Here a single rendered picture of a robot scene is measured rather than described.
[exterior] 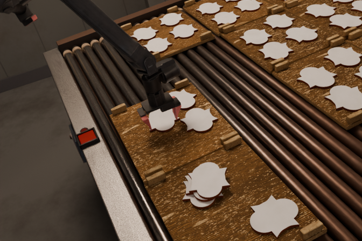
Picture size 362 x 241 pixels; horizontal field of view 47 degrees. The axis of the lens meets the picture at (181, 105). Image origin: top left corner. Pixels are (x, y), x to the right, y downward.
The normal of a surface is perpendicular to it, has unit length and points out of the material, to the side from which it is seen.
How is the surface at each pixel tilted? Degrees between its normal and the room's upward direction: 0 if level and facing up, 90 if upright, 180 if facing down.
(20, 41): 90
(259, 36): 0
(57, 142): 0
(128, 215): 0
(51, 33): 90
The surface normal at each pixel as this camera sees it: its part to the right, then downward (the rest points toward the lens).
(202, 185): -0.18, -0.79
